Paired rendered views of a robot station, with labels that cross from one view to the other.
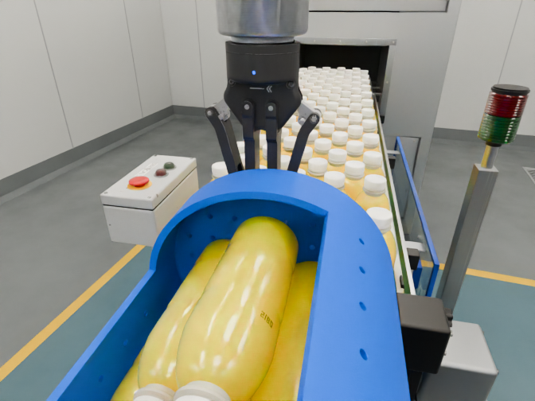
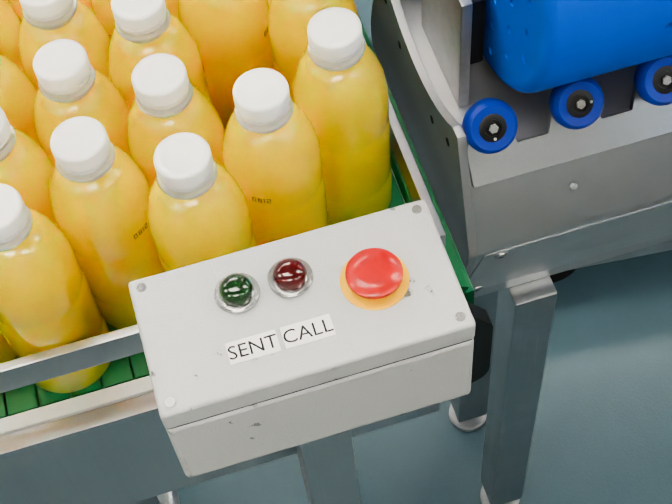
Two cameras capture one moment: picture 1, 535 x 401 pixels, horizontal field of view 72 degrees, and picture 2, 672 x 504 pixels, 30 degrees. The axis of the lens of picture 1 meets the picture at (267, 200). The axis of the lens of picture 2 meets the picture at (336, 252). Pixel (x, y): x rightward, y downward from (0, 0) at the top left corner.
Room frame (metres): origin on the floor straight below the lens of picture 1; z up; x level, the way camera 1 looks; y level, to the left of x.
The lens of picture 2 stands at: (0.79, 0.60, 1.78)
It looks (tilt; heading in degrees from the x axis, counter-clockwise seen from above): 58 degrees down; 247
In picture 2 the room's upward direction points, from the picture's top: 7 degrees counter-clockwise
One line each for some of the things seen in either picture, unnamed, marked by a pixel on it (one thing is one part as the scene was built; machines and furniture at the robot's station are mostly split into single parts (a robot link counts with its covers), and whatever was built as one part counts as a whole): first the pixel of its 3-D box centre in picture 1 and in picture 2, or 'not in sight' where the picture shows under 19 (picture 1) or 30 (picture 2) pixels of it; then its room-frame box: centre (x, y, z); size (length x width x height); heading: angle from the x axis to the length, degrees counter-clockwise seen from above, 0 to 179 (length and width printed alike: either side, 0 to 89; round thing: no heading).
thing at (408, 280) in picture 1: (382, 144); not in sight; (1.21, -0.40, 0.96); 1.60 x 0.01 x 0.03; 168
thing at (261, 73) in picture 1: (263, 86); not in sight; (0.40, 0.00, 1.32); 0.08 x 0.07 x 0.09; 78
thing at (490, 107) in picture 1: (505, 103); not in sight; (0.69, -0.45, 1.23); 0.06 x 0.06 x 0.04
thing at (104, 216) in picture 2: not in sight; (113, 229); (0.73, 0.04, 1.00); 0.07 x 0.07 x 0.20
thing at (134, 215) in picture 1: (156, 196); (304, 338); (0.66, 0.22, 1.05); 0.20 x 0.10 x 0.10; 168
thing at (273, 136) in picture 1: (274, 147); not in sight; (0.40, -0.01, 1.25); 0.04 x 0.01 x 0.11; 168
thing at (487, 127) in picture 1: (498, 126); not in sight; (0.69, -0.45, 1.18); 0.06 x 0.06 x 0.05
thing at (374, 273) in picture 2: (138, 181); (374, 275); (0.61, 0.24, 1.11); 0.04 x 0.04 x 0.01
